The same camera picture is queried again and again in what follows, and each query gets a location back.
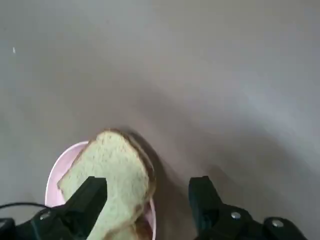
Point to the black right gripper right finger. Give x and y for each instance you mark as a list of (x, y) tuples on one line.
[(212, 220)]

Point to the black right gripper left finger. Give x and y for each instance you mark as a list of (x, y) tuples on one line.
[(75, 212)]

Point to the pink round plate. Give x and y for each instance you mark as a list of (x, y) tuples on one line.
[(57, 180)]

